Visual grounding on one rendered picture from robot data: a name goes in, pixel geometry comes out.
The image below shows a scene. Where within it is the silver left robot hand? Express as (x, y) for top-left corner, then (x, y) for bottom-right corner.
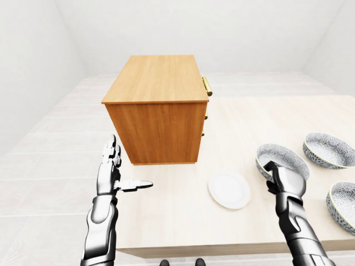
(95, 134), (154, 197)

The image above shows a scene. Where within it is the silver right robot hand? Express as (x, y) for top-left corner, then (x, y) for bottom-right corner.
(262, 161), (307, 198)

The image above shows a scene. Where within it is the patterned black bowl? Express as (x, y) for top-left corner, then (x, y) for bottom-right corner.
(302, 133), (355, 170)
(255, 143), (310, 184)
(326, 182), (355, 236)

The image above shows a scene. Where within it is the wooden cabinet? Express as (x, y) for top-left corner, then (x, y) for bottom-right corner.
(101, 55), (210, 166)

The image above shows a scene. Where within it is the white plate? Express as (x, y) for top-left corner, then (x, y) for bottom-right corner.
(208, 170), (251, 210)

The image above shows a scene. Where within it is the large brass drawer handle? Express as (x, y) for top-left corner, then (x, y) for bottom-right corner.
(201, 76), (214, 97)

